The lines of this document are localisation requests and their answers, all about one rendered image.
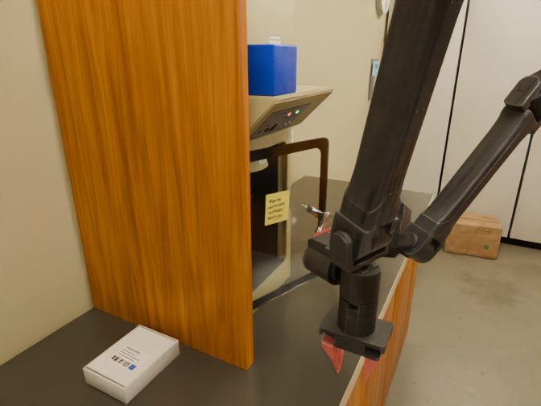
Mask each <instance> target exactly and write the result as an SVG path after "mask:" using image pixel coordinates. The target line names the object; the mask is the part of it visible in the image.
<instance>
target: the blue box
mask: <svg viewBox="0 0 541 406"><path fill-rule="evenodd" d="M247 55H248V95H252V96H268V97H274V96H278V95H284V94H288V93H295V92H296V65H297V46H296V45H285V44H247Z"/></svg>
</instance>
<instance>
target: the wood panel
mask: <svg viewBox="0 0 541 406"><path fill-rule="evenodd" d="M36 2H37V7H38V12H39V20H40V24H41V28H42V33H43V41H44V46H45V50H46V54H47V62H48V67H49V72H50V76H51V80H52V88H53V93H54V98H55V102H56V110H57V114H58V119H59V124H60V131H61V136H62V140H63V145H64V153H65V157H66V162H67V166H68V174H69V179H70V183H71V187H72V195H73V200H74V205H75V209H76V217H77V221H78V226H79V231H80V235H81V243H82V247H83V252H84V257H85V264H86V269H87V273H88V278H89V286H90V290H91V295H92V299H93V307H94V308H96V309H100V310H102V311H104V312H106V313H109V314H112V315H114V316H115V317H119V318H121V319H123V320H126V321H128V322H131V323H133V324H136V325H142V326H145V327H147V328H149V329H153V330H154V331H157V332H159V333H162V334H165V335H167V336H169V337H171V338H174V339H177V340H178V341H179V343H182V344H184V345H186V346H189V347H191V348H193V349H196V350H199V351H201V352H203V353H206V354H209V355H211V356H213V357H215V358H219V359H220V360H223V361H225V362H227V363H230V364H233V365H234V366H237V367H240V368H242V369H244V370H248V369H249V367H250V366H251V364H252V363H253V362H254V337H253V297H252V256H251V216H250V136H249V95H248V55H247V14H246V0H36Z"/></svg>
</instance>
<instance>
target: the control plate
mask: <svg viewBox="0 0 541 406"><path fill-rule="evenodd" d="M310 104H311V103H309V104H306V105H302V106H297V107H293V108H290V109H286V110H280V111H277V112H274V113H272V114H271V115H270V116H269V118H268V119H267V120H266V121H265V122H264V123H263V124H262V125H261V126H260V127H259V128H258V129H257V130H256V131H255V132H254V133H253V134H252V135H251V136H250V140H251V139H256V138H258V137H260V136H263V135H267V134H270V133H272V132H275V131H279V130H282V129H284V128H287V127H288V126H289V125H290V124H291V123H292V122H293V121H294V120H295V119H296V118H297V117H298V116H299V115H300V114H301V113H302V112H303V111H304V110H305V109H306V108H307V107H308V106H309V105H310ZM296 111H299V112H298V113H295V112H296ZM289 113H291V114H290V115H288V114H289ZM287 115H288V116H287ZM289 121H291V123H290V124H289V123H288V122H289ZM277 123H278V125H277V126H276V128H275V129H274V130H271V131H267V132H266V133H265V132H264V130H265V129H266V128H268V127H269V128H270V129H271V128H272V127H273V126H274V125H275V124H277ZM281 123H282V124H281ZM284 123H286V126H285V125H283V124H284ZM279 124H281V125H282V126H281V127H280V126H279ZM260 130H262V131H261V132H260V133H258V132H259V131H260Z"/></svg>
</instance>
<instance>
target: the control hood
mask: <svg viewBox="0 0 541 406"><path fill-rule="evenodd" d="M333 90H334V88H333V86H317V85H297V86H296V92H295V93H288V94H284V95H278V96H274V97H268V96H252V95H249V136H251V135H252V134H253V133H254V132H255V131H256V130H257V129H258V128H259V127H260V126H261V125H262V124H263V123H264V122H265V121H266V120H267V119H268V118H269V116H270V115H271V114H272V113H274V112H277V111H280V110H286V109H290V108H293V107H297V106H302V105H306V104H309V103H311V104H310V105H309V106H308V107H307V108H306V109H305V110H304V111H303V112H302V113H301V114H300V115H299V116H298V117H297V118H296V119H295V120H294V121H293V122H292V123H291V124H290V125H289V126H288V127H287V128H289V127H292V126H296V125H299V124H300V123H301V122H302V121H304V120H305V119H306V118H307V117H308V116H309V115H310V114H311V113H312V112H313V111H314V110H315V109H316V108H317V107H318V106H319V105H320V104H321V103H322V102H323V101H324V100H325V99H326V98H327V97H328V96H329V95H330V94H331V93H332V92H333ZM287 128H284V129H287ZM284 129H282V130H284ZM278 131H281V130H277V131H275V132H278ZM275 132H272V133H270V134H273V133H275ZM270 134H267V135H270ZM263 136H266V135H263ZM263 136H260V137H258V138H256V139H259V138H261V137H263ZM252 140H255V139H251V140H250V141H252Z"/></svg>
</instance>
